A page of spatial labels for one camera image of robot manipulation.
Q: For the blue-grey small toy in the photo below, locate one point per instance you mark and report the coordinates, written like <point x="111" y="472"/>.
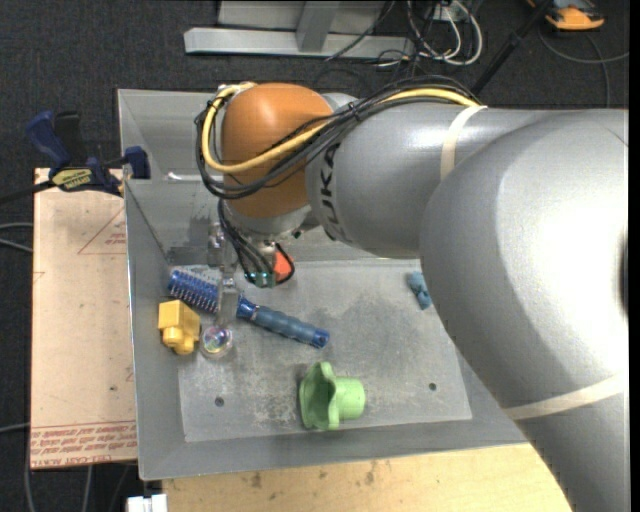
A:
<point x="420" y="292"/>

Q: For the blue hairbrush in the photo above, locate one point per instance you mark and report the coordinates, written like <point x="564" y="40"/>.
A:
<point x="285" y="325"/>

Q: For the brown cardboard board red print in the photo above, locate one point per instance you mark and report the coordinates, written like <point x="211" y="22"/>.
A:
<point x="80" y="325"/>

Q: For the grey metal bin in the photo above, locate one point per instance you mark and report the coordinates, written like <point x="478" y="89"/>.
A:
<point x="320" y="360"/>

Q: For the clear glass ball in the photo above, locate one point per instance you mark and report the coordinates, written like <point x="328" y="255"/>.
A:
<point x="216" y="342"/>

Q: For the orange-red rounded object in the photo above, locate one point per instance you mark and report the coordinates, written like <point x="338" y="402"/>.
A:
<point x="283" y="262"/>

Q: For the yellow toy block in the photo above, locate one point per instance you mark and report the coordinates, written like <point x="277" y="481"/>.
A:
<point x="176" y="322"/>

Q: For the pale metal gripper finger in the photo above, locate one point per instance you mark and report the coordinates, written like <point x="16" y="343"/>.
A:
<point x="215" y="247"/>
<point x="229" y="307"/>

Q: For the green plastic cup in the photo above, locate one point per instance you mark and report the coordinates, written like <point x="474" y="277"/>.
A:
<point x="332" y="397"/>

